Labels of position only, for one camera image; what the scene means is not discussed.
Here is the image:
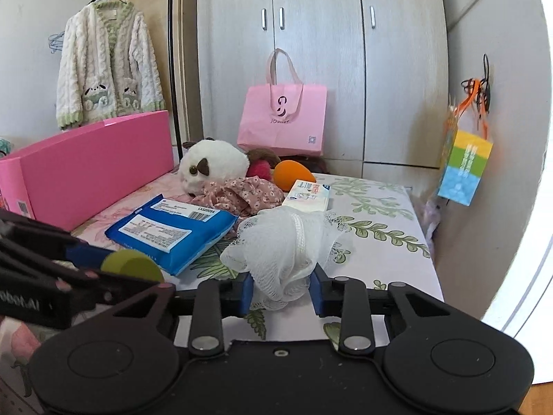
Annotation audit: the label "orange egg-shaped sponge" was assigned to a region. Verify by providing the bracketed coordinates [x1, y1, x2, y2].
[273, 160, 316, 191]

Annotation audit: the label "white green knitted cardigan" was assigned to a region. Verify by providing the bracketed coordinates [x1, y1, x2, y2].
[56, 0, 167, 131]

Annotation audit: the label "pink tote bag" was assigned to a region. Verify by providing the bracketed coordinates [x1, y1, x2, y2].
[237, 48, 328, 157]

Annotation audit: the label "white mesh bath sponge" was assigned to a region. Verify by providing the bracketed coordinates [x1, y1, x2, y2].
[219, 207, 352, 312]

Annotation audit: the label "pink cardboard box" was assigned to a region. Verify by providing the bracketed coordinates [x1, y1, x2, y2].
[0, 110, 176, 232]

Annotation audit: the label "colourful paper bag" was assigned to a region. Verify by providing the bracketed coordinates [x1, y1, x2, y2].
[437, 104, 494, 206]

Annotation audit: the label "light wooden wardrobe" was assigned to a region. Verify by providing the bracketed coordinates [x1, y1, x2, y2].
[196, 0, 450, 179]

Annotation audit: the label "floral bed sheet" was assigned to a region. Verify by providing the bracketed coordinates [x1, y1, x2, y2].
[71, 168, 446, 343]

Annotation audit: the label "white plush toy brown ears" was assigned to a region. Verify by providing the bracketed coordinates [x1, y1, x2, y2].
[178, 137, 281, 195]

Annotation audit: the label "red fluffy plush ball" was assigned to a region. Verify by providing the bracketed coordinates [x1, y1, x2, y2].
[246, 160, 274, 181]

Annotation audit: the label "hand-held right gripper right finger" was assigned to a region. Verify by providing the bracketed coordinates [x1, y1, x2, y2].
[311, 264, 455, 356]

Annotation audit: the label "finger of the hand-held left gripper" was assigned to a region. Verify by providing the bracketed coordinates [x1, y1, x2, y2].
[0, 208, 116, 268]
[0, 247, 176, 310]

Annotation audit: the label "olive green round puff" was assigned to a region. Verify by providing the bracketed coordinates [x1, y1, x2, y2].
[101, 248, 165, 284]

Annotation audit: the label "blue wet wipes packet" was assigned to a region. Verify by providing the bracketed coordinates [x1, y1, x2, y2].
[105, 194, 240, 276]

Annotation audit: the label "pink floral cloth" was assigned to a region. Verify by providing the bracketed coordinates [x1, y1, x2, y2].
[192, 176, 286, 218]

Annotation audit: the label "dark bag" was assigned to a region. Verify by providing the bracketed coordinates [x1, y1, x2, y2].
[281, 155, 330, 175]

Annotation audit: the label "black clothes rack pole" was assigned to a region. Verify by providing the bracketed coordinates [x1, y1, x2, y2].
[167, 0, 185, 148]

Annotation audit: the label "white blue tissue pack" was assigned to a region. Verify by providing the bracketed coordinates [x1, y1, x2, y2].
[282, 179, 332, 213]

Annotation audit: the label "blue wire hangers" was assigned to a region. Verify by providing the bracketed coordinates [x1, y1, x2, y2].
[46, 30, 66, 55]

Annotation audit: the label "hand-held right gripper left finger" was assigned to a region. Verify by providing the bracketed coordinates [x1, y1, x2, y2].
[110, 270, 255, 358]

